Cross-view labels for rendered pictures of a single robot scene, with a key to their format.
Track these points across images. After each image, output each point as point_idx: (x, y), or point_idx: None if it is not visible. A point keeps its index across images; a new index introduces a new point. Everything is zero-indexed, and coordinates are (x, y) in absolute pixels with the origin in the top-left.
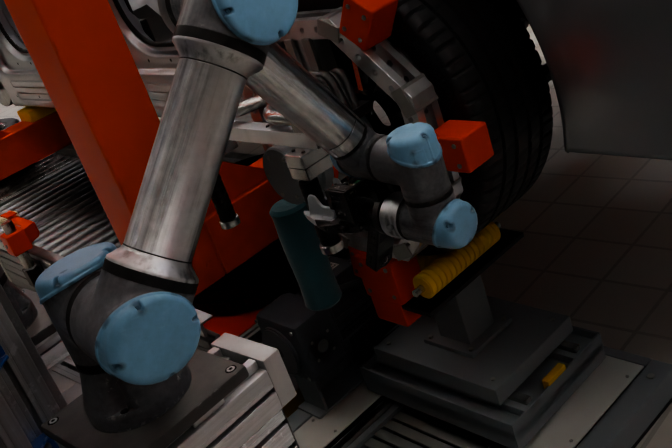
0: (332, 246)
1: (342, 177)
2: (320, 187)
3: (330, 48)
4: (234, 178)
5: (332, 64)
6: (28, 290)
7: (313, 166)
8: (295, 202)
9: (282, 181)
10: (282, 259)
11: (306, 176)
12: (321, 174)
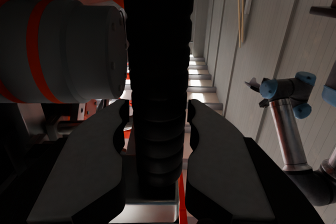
0: None
1: (12, 21)
2: (144, 165)
3: (14, 165)
4: None
5: (13, 151)
6: (315, 14)
7: (153, 220)
8: (113, 12)
9: (120, 45)
10: None
11: (178, 208)
12: (67, 59)
